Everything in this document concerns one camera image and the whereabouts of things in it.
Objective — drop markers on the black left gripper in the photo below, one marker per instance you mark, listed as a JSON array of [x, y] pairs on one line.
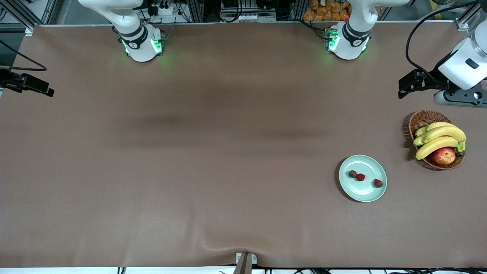
[[432, 79]]

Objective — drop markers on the red toy strawberry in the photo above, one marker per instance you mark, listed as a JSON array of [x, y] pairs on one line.
[[352, 174], [377, 183], [360, 177]]

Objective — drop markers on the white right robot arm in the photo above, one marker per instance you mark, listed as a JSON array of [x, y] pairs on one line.
[[139, 45]]

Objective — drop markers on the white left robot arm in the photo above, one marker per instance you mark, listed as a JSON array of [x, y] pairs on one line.
[[348, 42]]

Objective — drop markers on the light green round plate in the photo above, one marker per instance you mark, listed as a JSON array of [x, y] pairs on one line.
[[365, 192]]

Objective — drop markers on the brown wicker basket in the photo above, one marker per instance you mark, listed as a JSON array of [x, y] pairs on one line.
[[424, 118]]

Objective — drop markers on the red yellow apple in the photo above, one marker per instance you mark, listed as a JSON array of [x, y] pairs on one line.
[[444, 156]]

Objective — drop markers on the yellow pole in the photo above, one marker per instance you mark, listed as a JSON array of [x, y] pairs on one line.
[[433, 3]]

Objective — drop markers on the orange bread roll pile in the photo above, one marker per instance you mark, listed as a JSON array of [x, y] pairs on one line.
[[323, 11]]

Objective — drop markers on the white power strip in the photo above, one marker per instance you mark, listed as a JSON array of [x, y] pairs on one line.
[[163, 10]]

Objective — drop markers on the white terminal block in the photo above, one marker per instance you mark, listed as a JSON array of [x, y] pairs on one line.
[[247, 17]]

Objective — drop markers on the brown table cloth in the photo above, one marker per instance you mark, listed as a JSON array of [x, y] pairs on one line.
[[243, 213]]

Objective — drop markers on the aluminium frame profile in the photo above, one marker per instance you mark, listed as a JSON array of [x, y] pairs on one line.
[[15, 13], [470, 17]]

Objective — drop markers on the metal table edge bracket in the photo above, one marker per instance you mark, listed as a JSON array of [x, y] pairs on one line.
[[245, 264]]

